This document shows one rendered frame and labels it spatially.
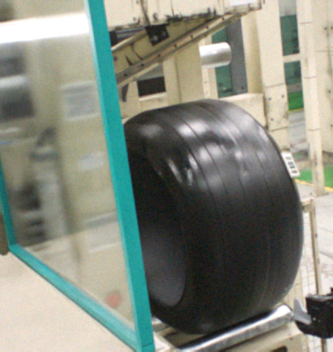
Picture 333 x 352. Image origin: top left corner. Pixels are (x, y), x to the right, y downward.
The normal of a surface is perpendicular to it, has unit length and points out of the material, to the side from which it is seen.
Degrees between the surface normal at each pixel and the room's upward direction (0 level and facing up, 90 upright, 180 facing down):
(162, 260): 50
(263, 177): 63
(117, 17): 90
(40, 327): 0
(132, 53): 90
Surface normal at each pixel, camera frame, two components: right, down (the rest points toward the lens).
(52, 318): -0.13, -0.96
